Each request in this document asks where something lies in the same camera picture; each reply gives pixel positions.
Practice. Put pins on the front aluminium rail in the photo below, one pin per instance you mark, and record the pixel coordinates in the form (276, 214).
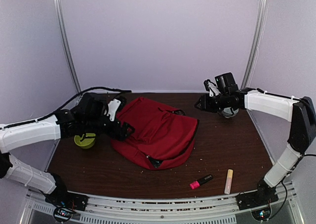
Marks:
(222, 209)

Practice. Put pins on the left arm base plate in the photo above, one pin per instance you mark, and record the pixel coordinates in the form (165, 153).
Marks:
(72, 201)

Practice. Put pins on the lime green bowl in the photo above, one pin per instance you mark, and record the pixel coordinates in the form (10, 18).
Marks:
(85, 141)

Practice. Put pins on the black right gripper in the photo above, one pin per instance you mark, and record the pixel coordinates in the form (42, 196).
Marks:
(205, 104)

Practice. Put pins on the left aluminium frame post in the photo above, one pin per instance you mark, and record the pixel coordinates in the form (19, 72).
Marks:
(66, 45)

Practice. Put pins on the right aluminium frame post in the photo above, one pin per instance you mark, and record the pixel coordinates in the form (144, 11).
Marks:
(254, 50)

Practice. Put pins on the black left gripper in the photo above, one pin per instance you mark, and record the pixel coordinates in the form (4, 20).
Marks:
(121, 136)

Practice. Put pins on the pale blue ceramic bowl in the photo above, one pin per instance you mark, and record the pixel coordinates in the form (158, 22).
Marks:
(229, 112)

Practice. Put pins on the pink black highlighter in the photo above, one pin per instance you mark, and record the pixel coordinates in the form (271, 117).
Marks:
(201, 181)

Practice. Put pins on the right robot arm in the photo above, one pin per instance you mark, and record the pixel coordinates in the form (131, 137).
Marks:
(226, 99)

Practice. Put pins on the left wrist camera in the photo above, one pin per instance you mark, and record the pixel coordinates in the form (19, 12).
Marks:
(114, 106)

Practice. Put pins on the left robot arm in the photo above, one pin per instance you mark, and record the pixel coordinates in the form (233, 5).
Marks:
(93, 114)

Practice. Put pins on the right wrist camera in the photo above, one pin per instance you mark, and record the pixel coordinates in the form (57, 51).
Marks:
(211, 88)

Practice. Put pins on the aluminium frame post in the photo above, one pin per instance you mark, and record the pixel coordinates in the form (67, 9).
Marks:
(66, 45)
(254, 50)

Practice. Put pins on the pale yellow highlighter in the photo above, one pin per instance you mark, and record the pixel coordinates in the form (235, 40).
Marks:
(228, 183)

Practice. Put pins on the red student backpack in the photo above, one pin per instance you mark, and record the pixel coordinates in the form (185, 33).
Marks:
(164, 136)

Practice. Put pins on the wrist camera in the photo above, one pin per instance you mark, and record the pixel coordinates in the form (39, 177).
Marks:
(114, 106)
(211, 88)

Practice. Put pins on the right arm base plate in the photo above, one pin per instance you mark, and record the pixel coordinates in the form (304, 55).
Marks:
(253, 199)

